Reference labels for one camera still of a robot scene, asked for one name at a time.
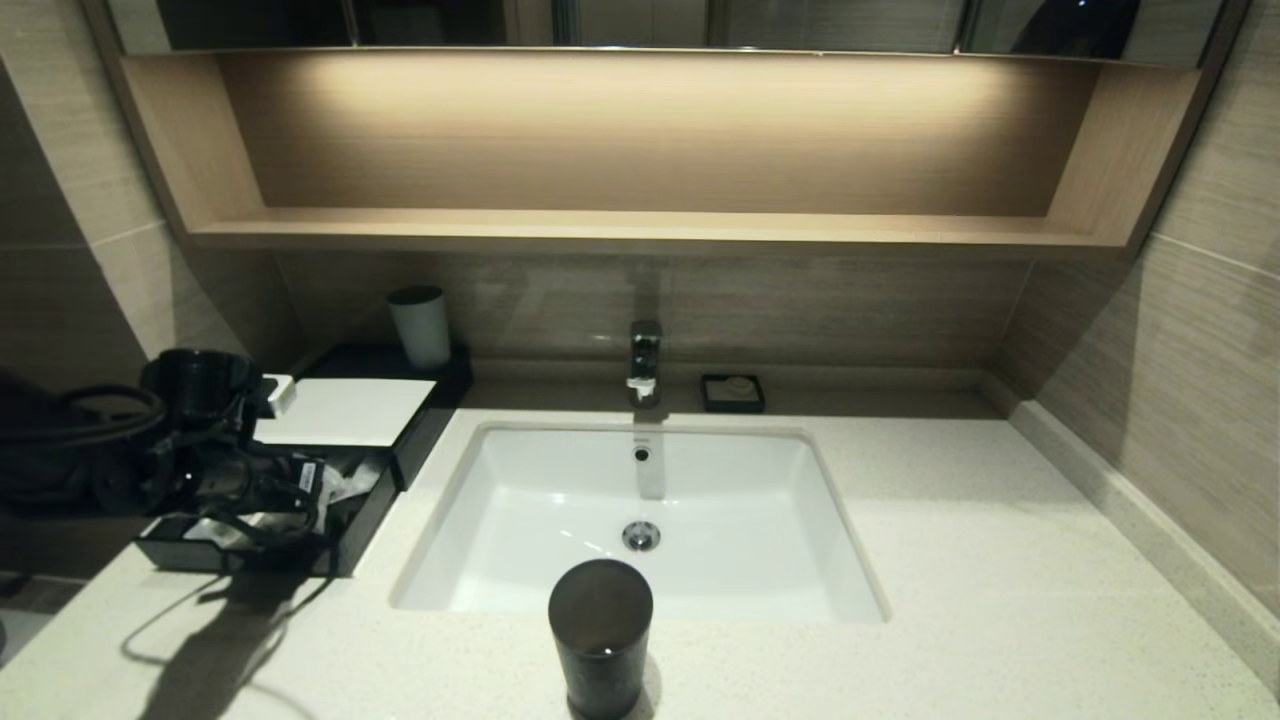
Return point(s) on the black soap dish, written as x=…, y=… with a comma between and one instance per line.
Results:
x=710, y=400

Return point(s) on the mirror cabinet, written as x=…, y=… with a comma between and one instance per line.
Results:
x=800, y=22

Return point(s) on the chrome sink drain plug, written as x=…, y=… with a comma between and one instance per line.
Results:
x=641, y=537

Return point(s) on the dark grey tumbler cup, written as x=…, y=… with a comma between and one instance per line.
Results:
x=600, y=640

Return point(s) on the small white sachet packet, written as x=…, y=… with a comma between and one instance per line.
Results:
x=360, y=480

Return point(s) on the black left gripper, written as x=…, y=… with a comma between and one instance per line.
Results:
x=255, y=480

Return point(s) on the chrome faucet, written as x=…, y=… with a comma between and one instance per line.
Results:
x=644, y=365

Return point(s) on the light wooden wall shelf niche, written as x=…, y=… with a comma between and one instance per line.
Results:
x=640, y=230

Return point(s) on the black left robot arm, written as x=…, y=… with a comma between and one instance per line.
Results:
x=100, y=470

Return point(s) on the white cup with dark rim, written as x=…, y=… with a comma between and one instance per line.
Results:
x=422, y=333

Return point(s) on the white ceramic sink basin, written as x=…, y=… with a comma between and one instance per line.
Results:
x=740, y=520

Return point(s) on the long clear toothbrush pack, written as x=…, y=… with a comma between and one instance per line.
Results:
x=215, y=530

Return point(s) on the round pale soap bar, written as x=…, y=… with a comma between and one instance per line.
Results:
x=739, y=385

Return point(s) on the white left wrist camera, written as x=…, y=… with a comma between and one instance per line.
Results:
x=280, y=394

